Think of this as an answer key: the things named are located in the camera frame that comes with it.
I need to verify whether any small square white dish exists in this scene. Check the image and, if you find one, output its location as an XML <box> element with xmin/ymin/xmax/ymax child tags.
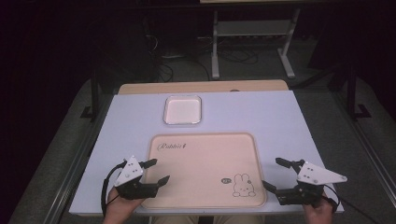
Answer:
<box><xmin>163</xmin><ymin>94</ymin><xmax>203</xmax><ymax>126</ymax></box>

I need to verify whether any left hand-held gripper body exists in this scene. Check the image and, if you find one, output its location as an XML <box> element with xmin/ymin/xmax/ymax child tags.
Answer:
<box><xmin>113</xmin><ymin>155</ymin><xmax>160</xmax><ymax>201</ymax></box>

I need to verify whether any large pink rabbit tray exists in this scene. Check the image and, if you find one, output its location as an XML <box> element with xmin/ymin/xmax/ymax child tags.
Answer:
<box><xmin>141</xmin><ymin>132</ymin><xmax>268</xmax><ymax>210</ymax></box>

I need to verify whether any white metal stand frame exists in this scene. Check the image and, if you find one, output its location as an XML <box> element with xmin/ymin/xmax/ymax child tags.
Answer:
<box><xmin>210</xmin><ymin>8</ymin><xmax>302</xmax><ymax>80</ymax></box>

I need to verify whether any person's right hand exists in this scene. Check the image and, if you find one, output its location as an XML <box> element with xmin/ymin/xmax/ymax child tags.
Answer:
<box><xmin>302</xmin><ymin>194</ymin><xmax>334</xmax><ymax>224</ymax></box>

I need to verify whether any wooden table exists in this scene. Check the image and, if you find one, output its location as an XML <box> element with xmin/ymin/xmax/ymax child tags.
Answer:
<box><xmin>118</xmin><ymin>79</ymin><xmax>290</xmax><ymax>95</ymax></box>

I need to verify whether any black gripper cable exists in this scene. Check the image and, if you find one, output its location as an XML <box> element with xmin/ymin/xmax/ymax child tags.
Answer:
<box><xmin>322</xmin><ymin>184</ymin><xmax>382</xmax><ymax>224</ymax></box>
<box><xmin>100</xmin><ymin>160</ymin><xmax>128</xmax><ymax>217</ymax></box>

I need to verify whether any person's left hand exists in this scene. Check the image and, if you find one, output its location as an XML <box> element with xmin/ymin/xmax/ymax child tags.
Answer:
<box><xmin>102</xmin><ymin>187</ymin><xmax>146</xmax><ymax>224</ymax></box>

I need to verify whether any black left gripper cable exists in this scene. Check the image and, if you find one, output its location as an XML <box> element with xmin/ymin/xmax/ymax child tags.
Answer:
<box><xmin>100</xmin><ymin>160</ymin><xmax>128</xmax><ymax>217</ymax></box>

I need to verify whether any black metal stand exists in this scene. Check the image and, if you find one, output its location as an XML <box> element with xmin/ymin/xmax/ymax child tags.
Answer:
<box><xmin>79</xmin><ymin>62</ymin><xmax>103</xmax><ymax>122</ymax></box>
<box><xmin>346</xmin><ymin>62</ymin><xmax>373</xmax><ymax>122</ymax></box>

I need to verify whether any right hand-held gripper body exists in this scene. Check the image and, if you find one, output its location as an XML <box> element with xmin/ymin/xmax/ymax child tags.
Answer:
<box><xmin>276</xmin><ymin>159</ymin><xmax>348</xmax><ymax>207</ymax></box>

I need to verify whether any black floor cable bundle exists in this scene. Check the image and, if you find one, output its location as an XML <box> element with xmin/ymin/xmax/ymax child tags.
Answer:
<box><xmin>218</xmin><ymin>46</ymin><xmax>260</xmax><ymax>65</ymax></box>

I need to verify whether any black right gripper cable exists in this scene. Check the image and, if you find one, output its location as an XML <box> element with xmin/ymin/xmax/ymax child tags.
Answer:
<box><xmin>322</xmin><ymin>184</ymin><xmax>382</xmax><ymax>224</ymax></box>

